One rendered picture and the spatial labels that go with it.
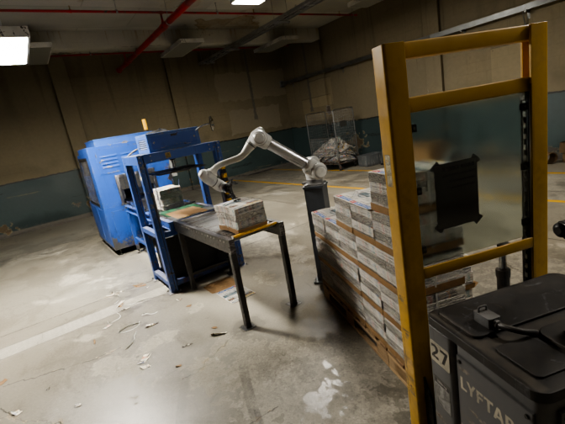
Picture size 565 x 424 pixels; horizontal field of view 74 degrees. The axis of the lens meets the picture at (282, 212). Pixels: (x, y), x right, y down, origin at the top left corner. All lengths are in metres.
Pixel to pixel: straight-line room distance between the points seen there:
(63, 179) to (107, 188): 5.14
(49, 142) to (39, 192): 1.30
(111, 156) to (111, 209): 0.81
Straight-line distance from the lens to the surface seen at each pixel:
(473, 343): 1.54
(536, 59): 1.94
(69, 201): 11.53
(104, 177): 6.40
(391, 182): 1.56
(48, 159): 11.47
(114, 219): 6.47
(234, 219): 3.06
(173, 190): 4.99
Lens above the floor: 1.65
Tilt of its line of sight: 14 degrees down
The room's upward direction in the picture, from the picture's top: 10 degrees counter-clockwise
